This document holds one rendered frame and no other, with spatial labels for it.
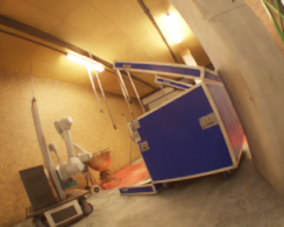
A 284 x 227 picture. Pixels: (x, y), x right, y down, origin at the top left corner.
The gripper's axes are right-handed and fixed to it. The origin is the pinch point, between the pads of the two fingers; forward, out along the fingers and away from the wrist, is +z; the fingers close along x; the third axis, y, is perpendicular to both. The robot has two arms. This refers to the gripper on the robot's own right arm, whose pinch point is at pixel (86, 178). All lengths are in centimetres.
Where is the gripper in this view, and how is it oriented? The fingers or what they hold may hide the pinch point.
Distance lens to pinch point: 234.9
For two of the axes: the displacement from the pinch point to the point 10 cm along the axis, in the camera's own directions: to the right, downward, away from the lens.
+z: 3.7, 9.1, -1.6
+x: 6.5, -3.8, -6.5
